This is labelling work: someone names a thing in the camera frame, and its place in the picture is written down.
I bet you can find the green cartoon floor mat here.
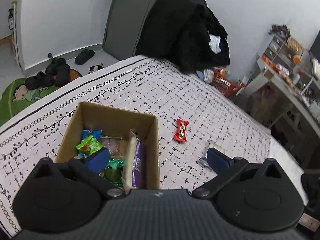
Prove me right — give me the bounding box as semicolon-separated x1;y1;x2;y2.
1;76;59;126

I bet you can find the blue snack packet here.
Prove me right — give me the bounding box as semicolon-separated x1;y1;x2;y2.
81;129;102;142

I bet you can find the red candy bar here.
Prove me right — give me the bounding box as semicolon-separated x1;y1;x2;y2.
173;119;189;142

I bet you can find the red plastic basket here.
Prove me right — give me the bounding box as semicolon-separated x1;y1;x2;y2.
210;69;245;98

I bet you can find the white patterned bed cover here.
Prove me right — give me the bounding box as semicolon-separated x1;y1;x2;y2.
1;56;308;236

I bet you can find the grey white desk shelf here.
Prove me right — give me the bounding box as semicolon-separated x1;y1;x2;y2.
236;34;319;169

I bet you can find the dark green snack packet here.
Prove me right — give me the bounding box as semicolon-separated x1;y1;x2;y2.
99;157;125;187

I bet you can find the black clothing pile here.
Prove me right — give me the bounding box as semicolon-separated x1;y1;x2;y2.
135;0;230;73

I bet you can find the white cake black packet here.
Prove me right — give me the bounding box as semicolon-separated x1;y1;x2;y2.
197;141;228;173

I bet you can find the brown cardboard box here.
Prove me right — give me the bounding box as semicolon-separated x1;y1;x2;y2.
55;102;160;189

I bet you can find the long purple white snack bar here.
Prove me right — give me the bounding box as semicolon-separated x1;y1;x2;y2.
121;131;146;194

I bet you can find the light green snack packet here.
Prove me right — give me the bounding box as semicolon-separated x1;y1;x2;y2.
76;135;103;158

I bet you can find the clear purple snack packet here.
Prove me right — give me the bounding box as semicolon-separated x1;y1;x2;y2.
99;136;127;159

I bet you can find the black slipper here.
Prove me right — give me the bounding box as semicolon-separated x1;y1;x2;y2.
74;49;95;65

